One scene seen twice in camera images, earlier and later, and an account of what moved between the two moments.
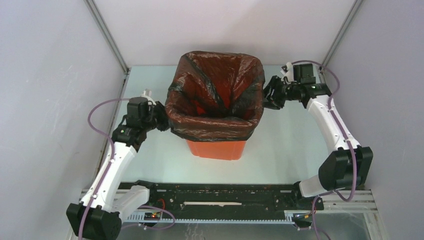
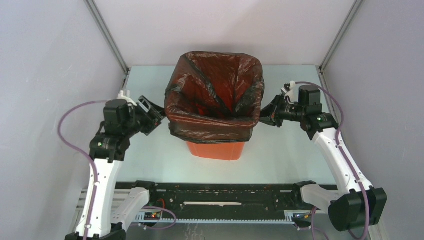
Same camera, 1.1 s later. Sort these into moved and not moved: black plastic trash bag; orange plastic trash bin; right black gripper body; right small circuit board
Moved: right black gripper body
Not moved: black plastic trash bag; right small circuit board; orange plastic trash bin
